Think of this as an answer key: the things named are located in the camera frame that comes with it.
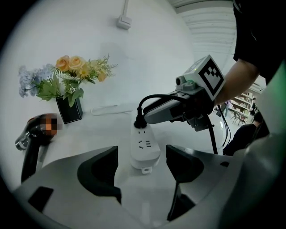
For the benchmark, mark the white wall switch box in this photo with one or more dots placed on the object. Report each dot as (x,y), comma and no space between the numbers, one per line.
(124,22)

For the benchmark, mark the black power plug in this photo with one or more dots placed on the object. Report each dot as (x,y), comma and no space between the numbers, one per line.
(140,119)

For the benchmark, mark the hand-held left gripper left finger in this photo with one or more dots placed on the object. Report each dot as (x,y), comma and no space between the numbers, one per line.
(67,179)

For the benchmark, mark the blue artificial flowers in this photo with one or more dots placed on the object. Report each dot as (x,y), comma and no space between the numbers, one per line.
(29,78)

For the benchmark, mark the white storage shelf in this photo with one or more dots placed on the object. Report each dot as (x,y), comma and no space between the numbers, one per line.
(242,100)

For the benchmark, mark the white wall conduit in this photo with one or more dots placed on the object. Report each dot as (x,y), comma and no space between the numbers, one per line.
(125,7)

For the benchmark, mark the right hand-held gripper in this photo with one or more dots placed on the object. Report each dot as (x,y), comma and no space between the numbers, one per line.
(198,100)

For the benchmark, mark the person's black t-shirt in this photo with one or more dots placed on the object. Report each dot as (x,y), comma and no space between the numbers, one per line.
(257,29)

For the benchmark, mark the white power strip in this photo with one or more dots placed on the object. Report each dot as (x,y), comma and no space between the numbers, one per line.
(145,147)

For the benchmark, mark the black square vase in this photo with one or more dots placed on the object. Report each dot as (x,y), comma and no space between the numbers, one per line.
(70,110)

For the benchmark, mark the orange artificial flower bouquet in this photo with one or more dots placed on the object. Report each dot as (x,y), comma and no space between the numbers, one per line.
(76,64)

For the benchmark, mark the black hair dryer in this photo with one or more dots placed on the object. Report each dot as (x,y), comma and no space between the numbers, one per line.
(31,138)

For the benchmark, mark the person's right forearm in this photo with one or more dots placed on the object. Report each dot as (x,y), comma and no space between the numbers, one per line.
(239,78)

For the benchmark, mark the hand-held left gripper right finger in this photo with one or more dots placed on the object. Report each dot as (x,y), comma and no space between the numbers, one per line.
(201,170)

